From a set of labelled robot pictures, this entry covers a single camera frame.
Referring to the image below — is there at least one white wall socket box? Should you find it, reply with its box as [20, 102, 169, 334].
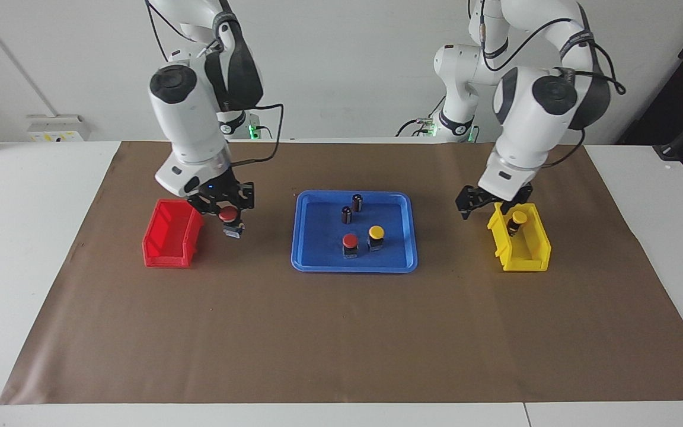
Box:
[26, 114, 90, 143]

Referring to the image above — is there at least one brown paper table mat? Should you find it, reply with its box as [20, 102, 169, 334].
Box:
[0, 141, 683, 406]

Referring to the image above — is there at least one black base cable bundle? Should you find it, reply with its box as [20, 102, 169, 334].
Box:
[395, 95, 446, 138]

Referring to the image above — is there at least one blue plastic tray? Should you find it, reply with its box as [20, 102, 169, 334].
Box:
[291, 190, 419, 274]

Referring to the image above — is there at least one red plastic storage bin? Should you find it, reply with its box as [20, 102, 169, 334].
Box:
[142, 199, 205, 269]

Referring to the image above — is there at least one yellow plastic storage bin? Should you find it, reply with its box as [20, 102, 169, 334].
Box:
[487, 202, 552, 273]

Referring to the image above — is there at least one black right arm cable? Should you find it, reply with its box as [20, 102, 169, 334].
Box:
[217, 104, 285, 168]

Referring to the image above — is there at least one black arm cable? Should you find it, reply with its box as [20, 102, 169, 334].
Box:
[479, 0, 627, 170]
[217, 104, 285, 168]

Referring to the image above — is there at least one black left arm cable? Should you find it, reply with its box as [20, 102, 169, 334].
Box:
[479, 0, 627, 170]

